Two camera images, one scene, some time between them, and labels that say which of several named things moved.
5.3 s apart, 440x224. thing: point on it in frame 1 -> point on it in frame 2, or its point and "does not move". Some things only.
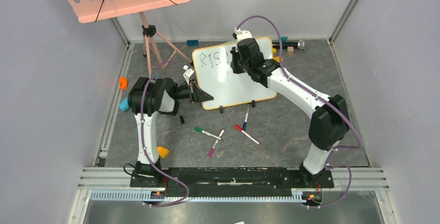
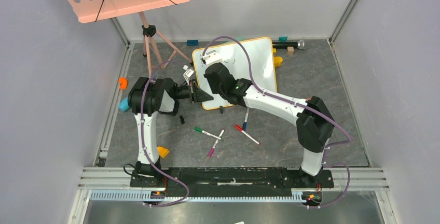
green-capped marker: (199, 129) does not move
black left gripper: (197, 95) does not move
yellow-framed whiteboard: (214, 72) does not move
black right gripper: (235, 57) -> (209, 70)
